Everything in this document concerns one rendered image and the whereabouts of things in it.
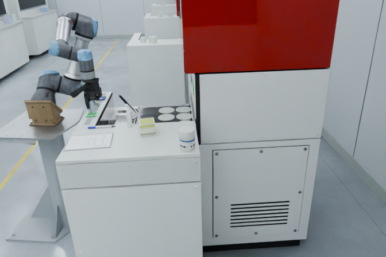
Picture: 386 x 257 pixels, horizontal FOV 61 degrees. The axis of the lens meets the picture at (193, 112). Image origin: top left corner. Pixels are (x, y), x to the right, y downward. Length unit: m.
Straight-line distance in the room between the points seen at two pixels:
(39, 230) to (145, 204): 1.29
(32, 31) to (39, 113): 5.99
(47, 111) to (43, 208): 0.85
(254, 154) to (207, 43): 0.68
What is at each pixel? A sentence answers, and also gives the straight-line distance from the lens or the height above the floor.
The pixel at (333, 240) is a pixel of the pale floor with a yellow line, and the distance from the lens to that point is 2.55.
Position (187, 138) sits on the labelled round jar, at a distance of 1.41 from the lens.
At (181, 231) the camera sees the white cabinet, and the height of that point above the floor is 0.54.
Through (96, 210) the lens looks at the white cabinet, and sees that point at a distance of 1.63.
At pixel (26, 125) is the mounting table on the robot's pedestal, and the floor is 0.82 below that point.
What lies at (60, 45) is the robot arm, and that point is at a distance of 1.89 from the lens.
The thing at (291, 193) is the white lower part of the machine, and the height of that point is 0.45.
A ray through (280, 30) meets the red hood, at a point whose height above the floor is 1.42.
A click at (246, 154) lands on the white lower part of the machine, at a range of 1.87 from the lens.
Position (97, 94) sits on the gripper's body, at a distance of 1.87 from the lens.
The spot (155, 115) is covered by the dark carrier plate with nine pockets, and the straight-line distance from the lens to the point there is 1.99.
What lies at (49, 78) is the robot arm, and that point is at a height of 1.09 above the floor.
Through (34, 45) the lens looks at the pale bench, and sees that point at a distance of 8.21.
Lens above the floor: 1.69
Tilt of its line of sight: 23 degrees down
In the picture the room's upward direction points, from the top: 2 degrees counter-clockwise
